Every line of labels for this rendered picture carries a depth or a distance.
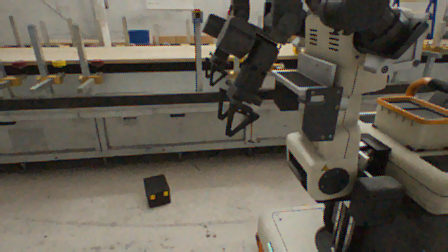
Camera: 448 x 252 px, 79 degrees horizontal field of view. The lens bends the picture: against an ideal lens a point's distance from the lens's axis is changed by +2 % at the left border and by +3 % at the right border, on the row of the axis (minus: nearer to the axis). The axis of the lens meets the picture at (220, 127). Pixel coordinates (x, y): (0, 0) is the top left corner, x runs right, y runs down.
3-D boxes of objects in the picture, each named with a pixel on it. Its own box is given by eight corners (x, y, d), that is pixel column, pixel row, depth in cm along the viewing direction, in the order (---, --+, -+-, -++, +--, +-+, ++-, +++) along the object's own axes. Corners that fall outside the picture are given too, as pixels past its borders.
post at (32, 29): (53, 101, 179) (32, 24, 159) (48, 101, 178) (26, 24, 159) (55, 100, 182) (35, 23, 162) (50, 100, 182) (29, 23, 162)
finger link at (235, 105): (215, 135, 54) (237, 94, 52) (210, 121, 61) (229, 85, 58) (243, 146, 57) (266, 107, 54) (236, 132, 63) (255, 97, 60)
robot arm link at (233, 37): (302, 18, 50) (285, 16, 58) (249, -15, 47) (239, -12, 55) (268, 76, 54) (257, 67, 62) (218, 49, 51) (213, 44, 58)
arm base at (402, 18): (432, 23, 53) (388, 20, 64) (409, -5, 50) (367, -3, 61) (396, 61, 55) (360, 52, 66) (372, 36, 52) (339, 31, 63)
